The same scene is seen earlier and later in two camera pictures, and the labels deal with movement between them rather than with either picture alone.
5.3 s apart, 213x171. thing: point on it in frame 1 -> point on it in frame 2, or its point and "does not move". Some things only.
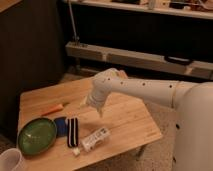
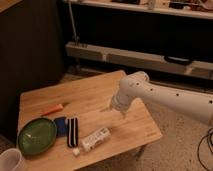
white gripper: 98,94 -> 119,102
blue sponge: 61,126 does not move
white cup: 11,160 does not move
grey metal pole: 76,38 does not move
